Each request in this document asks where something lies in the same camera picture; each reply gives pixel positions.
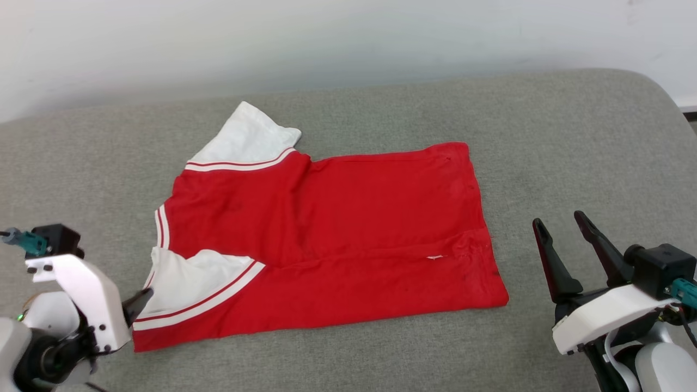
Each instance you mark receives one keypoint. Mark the red and white shirt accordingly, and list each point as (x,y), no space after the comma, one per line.
(337,228)

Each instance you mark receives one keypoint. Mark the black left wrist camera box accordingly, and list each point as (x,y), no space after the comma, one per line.
(60,239)

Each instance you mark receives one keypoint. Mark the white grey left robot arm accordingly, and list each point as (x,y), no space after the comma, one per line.
(11,348)

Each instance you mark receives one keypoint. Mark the white skirting board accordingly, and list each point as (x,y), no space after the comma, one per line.
(689,103)

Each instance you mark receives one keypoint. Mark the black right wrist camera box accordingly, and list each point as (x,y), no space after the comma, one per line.
(661,267)

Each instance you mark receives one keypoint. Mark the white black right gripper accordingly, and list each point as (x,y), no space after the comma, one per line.
(610,316)

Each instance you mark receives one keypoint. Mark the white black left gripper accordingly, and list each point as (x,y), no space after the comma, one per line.
(92,299)

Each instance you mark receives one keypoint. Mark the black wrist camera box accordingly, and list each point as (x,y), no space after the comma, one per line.
(60,239)
(661,267)

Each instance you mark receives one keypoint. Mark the grey fabric sofa cushion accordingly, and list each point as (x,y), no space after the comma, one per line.
(572,163)

